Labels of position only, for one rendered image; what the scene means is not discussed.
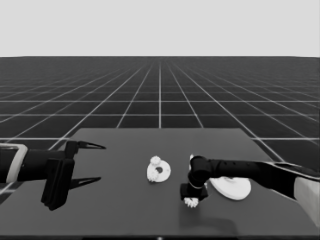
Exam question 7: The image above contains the white toothed gear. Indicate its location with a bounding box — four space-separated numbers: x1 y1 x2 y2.
149 155 162 167
184 197 200 209
146 166 159 183

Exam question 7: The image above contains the large thick white disc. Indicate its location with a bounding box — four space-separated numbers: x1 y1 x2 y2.
208 176 252 201

